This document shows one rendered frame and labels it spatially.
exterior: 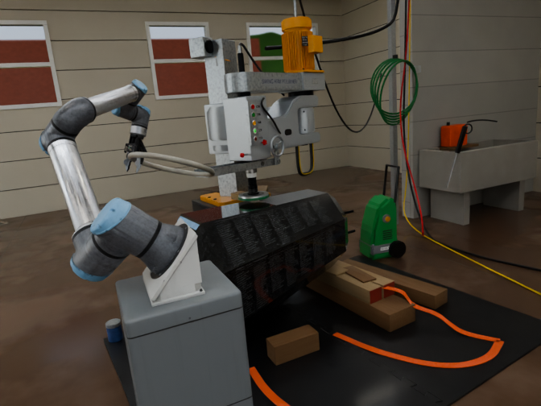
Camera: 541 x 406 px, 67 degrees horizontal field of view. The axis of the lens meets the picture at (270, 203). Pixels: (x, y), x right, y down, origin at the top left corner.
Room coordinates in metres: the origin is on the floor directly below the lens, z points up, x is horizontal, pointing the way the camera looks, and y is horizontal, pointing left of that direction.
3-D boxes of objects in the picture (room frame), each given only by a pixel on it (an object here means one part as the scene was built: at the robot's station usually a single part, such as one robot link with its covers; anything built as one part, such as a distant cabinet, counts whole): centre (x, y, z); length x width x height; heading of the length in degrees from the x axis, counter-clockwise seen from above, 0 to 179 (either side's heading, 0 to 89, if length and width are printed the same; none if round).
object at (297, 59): (3.33, -0.32, 1.92); 0.31 x 0.28 x 0.40; 50
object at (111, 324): (2.59, 1.15, 0.08); 0.10 x 0.10 x 0.13
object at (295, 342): (2.24, -0.06, 0.07); 0.30 x 0.12 x 0.12; 115
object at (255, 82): (3.11, -0.11, 1.64); 0.96 x 0.25 x 0.17; 140
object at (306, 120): (3.34, -0.31, 1.37); 0.19 x 0.19 x 0.20
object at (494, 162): (4.96, -2.57, 0.43); 1.30 x 0.62 x 0.86; 114
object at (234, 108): (2.90, 0.06, 1.35); 0.36 x 0.22 x 0.45; 140
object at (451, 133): (5.10, -2.38, 1.00); 0.50 x 0.22 x 0.33; 114
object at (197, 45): (3.48, 0.44, 2.00); 0.20 x 0.18 x 0.15; 30
